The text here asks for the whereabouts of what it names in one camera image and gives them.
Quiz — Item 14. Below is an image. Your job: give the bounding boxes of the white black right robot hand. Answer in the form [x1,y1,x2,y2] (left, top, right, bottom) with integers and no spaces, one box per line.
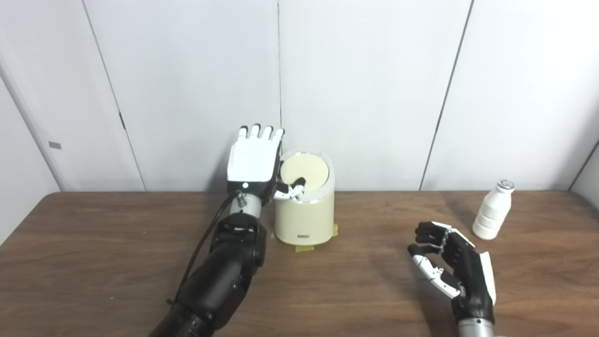
[407,221,497,323]

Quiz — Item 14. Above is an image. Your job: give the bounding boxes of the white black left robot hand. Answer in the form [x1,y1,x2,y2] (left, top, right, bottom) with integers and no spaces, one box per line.
[227,124,307,206]

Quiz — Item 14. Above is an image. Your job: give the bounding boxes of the cream round bin lid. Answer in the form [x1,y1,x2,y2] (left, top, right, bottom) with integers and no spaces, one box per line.
[280,154,329,190]

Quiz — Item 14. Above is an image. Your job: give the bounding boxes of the small white plastic bottle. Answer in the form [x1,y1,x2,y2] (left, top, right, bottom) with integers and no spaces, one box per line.
[472,179,515,240]

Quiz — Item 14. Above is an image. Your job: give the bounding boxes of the cream-colored bin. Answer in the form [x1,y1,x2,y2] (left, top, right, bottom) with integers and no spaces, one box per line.
[274,148,336,245]

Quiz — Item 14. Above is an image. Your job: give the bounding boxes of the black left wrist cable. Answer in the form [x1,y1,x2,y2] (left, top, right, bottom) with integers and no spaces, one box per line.
[167,194,237,306]

